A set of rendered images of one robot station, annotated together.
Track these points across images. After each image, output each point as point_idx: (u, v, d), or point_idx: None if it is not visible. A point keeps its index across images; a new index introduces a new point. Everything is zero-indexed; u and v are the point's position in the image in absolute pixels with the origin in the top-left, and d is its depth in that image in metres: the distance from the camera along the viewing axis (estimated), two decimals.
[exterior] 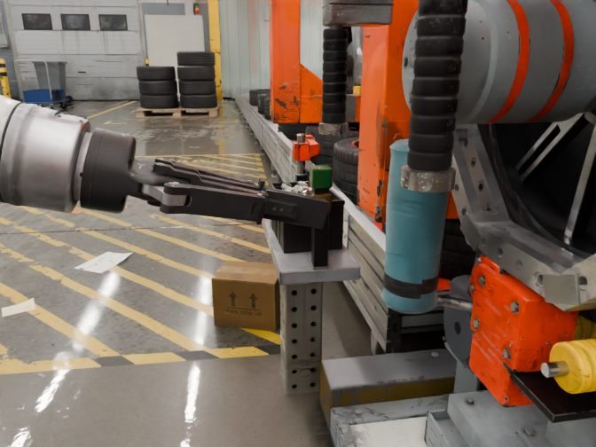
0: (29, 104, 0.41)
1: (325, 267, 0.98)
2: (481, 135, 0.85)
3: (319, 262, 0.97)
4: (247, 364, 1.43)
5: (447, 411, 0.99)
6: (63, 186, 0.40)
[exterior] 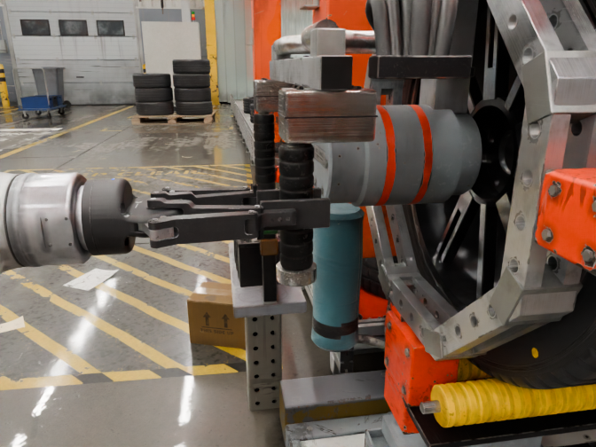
0: None
1: (274, 301, 1.10)
2: (408, 224, 0.95)
3: (269, 298, 1.10)
4: (217, 381, 1.55)
5: None
6: None
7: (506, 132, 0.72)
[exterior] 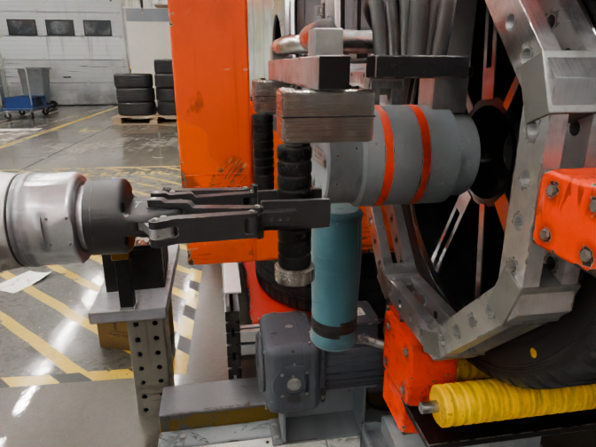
0: None
1: (130, 308, 1.07)
2: (407, 224, 0.95)
3: (125, 303, 1.07)
4: (115, 387, 1.52)
5: (379, 422, 1.14)
6: None
7: (505, 132, 0.72)
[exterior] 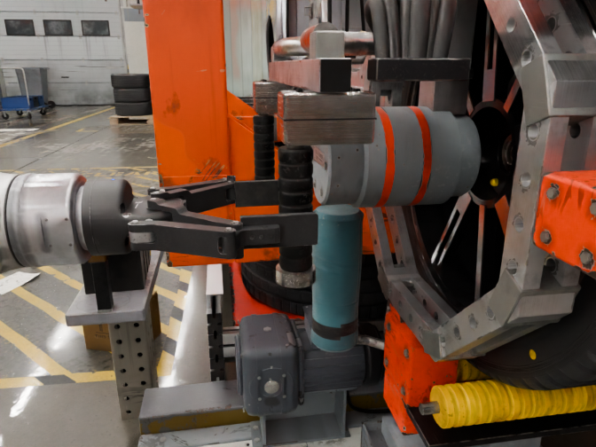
0: None
1: (108, 310, 1.07)
2: (407, 223, 0.96)
3: (102, 306, 1.07)
4: (99, 388, 1.52)
5: (380, 423, 1.14)
6: None
7: (505, 133, 0.72)
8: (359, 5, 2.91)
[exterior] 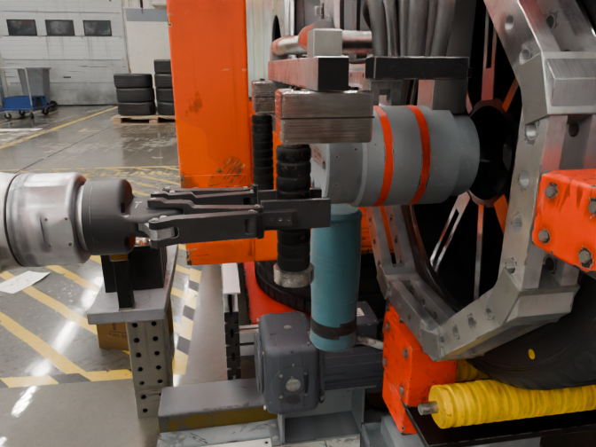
0: None
1: (129, 309, 1.07)
2: (406, 223, 0.95)
3: (123, 304, 1.07)
4: (114, 387, 1.52)
5: (379, 423, 1.14)
6: None
7: (505, 133, 0.72)
8: None
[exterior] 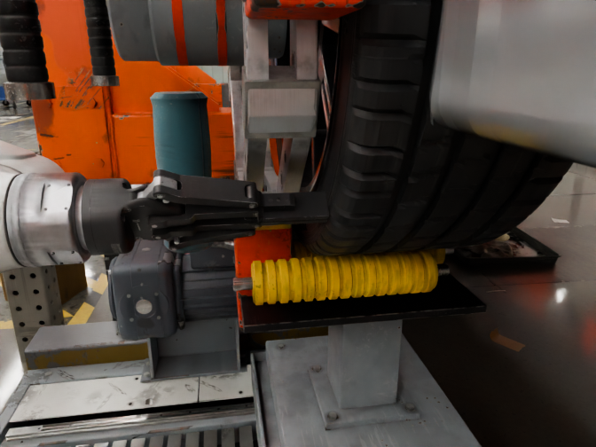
0: (28, 264, 0.44)
1: None
2: None
3: None
4: (7, 335, 1.46)
5: None
6: None
7: None
8: None
